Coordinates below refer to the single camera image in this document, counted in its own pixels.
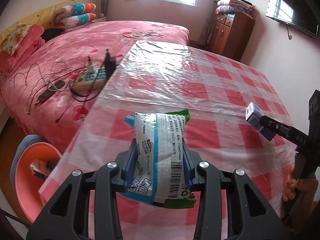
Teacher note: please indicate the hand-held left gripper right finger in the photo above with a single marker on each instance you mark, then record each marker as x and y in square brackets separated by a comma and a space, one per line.
[188, 166]

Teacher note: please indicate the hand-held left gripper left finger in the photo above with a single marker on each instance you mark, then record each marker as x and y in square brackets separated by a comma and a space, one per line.
[130, 166]

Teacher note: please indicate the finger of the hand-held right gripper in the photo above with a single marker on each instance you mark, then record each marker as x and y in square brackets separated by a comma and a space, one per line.
[285, 131]

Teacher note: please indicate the white blue green plastic packet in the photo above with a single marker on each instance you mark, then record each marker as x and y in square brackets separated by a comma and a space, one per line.
[160, 155]

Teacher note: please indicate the small blue carton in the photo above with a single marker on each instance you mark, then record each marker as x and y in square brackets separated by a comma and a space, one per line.
[255, 115]

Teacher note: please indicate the orange plastic basin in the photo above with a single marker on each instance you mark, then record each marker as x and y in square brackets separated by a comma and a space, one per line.
[27, 192]

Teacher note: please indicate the person's right hand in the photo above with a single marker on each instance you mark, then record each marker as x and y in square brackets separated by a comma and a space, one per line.
[291, 187]

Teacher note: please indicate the red white checked tablecloth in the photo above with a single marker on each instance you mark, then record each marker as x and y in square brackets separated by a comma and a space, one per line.
[200, 85]

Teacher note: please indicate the white dark blue milk carton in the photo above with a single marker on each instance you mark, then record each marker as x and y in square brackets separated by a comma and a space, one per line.
[37, 166]

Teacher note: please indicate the beige power strip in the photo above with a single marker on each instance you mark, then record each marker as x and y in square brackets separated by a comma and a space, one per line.
[91, 80]

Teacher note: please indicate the black charger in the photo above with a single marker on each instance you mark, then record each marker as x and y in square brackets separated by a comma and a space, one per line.
[110, 65]

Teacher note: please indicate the white charger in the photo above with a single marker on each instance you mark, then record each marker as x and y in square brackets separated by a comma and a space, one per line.
[90, 66]

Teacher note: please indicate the brown wooden cabinet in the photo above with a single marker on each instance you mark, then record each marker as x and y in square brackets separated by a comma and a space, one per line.
[230, 37]

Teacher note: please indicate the black flat device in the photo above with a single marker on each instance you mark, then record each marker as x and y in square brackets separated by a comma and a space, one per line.
[50, 92]

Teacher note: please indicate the blue stool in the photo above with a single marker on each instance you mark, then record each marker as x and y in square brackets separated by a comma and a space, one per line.
[22, 141]

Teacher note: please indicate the bed with pink cover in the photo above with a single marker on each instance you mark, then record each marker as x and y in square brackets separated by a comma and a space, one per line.
[112, 37]

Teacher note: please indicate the folded blankets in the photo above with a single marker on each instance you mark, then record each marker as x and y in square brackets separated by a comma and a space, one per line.
[235, 6]

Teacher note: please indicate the patterned curtain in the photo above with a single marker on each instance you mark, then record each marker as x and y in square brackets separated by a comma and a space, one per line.
[212, 10]

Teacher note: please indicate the black cloth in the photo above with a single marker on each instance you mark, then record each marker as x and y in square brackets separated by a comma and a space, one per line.
[53, 34]

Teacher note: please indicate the orange teal cartoon pillow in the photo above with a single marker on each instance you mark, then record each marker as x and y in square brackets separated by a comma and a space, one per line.
[77, 9]
[80, 20]

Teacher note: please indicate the pink folded blanket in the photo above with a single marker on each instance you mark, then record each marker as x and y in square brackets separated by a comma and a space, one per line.
[30, 40]

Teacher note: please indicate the floral pillow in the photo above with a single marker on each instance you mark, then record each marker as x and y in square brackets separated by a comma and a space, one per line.
[13, 37]

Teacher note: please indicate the yellow headboard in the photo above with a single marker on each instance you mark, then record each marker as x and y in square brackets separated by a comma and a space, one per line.
[37, 13]

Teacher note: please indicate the black wall television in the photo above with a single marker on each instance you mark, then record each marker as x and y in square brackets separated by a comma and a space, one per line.
[292, 10]

